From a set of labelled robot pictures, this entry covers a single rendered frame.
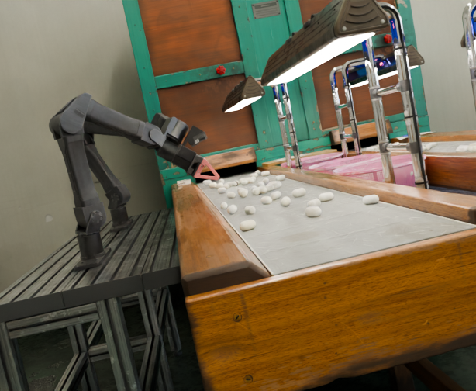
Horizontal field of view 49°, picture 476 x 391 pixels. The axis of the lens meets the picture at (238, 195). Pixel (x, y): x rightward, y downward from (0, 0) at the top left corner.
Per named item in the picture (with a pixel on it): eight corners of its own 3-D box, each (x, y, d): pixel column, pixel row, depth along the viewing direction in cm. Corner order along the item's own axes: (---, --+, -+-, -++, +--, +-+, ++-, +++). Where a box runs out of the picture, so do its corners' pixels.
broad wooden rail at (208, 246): (208, 408, 71) (180, 277, 69) (179, 222, 249) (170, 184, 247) (293, 385, 72) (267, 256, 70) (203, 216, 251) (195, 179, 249)
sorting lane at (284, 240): (274, 288, 70) (271, 274, 70) (197, 188, 249) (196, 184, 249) (480, 240, 74) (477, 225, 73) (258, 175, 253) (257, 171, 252)
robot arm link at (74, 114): (152, 132, 164) (58, 91, 146) (166, 128, 157) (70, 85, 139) (142, 168, 162) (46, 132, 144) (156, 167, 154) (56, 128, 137)
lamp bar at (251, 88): (242, 99, 170) (237, 77, 170) (222, 112, 232) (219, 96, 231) (266, 95, 171) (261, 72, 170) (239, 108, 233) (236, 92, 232)
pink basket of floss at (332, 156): (326, 183, 207) (322, 160, 206) (272, 188, 224) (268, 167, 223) (357, 171, 227) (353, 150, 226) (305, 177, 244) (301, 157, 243)
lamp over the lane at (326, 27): (338, 36, 75) (329, -16, 74) (261, 87, 136) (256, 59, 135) (391, 26, 76) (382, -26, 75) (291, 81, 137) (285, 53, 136)
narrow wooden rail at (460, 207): (486, 283, 75) (474, 209, 73) (261, 188, 253) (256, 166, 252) (521, 275, 75) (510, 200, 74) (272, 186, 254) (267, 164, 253)
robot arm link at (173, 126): (179, 131, 171) (151, 109, 164) (194, 128, 164) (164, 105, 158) (163, 160, 167) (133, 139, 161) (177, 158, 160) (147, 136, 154)
